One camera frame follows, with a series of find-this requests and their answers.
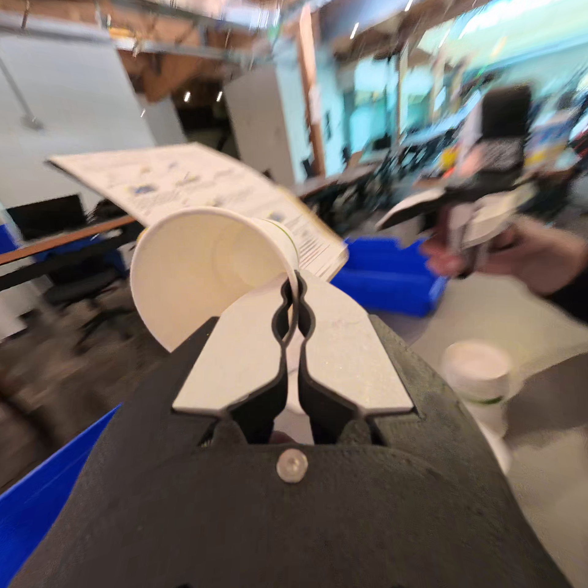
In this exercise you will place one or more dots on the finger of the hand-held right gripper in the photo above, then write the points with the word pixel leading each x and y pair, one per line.
pixel 409 204
pixel 496 216

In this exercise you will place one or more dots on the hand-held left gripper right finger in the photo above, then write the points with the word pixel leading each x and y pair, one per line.
pixel 353 363

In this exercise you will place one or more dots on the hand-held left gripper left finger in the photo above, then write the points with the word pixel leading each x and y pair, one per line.
pixel 229 363

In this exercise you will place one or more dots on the blue plastic bin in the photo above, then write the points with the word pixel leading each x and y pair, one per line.
pixel 36 496
pixel 390 285

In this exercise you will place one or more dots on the white paper cup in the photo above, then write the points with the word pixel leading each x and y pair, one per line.
pixel 183 266
pixel 477 372

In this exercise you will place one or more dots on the black standing desk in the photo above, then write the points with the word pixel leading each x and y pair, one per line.
pixel 69 262

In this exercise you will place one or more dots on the person's right hand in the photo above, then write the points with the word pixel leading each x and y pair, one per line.
pixel 537 257

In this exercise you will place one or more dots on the instruction sheet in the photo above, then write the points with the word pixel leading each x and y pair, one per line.
pixel 193 183

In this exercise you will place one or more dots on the black monitor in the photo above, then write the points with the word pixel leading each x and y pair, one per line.
pixel 46 218

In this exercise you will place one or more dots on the wooden post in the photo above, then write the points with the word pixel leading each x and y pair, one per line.
pixel 312 115

